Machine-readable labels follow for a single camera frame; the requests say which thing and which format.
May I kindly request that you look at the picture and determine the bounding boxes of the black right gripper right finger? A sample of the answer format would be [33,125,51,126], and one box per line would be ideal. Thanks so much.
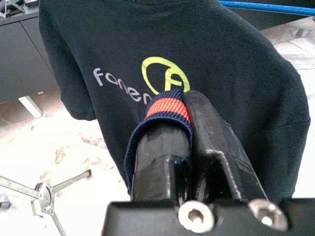
[184,89,269,205]

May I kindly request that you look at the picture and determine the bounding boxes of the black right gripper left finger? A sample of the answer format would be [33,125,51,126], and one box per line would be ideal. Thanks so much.
[130,127,192,205]

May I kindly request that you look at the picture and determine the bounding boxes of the navy shirt red stripes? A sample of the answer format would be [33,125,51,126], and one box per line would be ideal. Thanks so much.
[123,88,194,195]

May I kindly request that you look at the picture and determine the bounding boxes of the blue plastic hanger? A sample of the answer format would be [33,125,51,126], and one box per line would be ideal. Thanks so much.
[219,0,315,18]

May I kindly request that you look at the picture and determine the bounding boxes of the black shirt fonemax print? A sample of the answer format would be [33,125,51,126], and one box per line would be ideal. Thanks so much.
[38,0,311,205]

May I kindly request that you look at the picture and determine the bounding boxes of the silver metal clothes rack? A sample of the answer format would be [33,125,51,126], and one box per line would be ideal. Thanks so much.
[0,169,92,236]

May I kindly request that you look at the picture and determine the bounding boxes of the black low tv cabinet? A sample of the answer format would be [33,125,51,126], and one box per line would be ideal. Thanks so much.
[0,7,67,118]

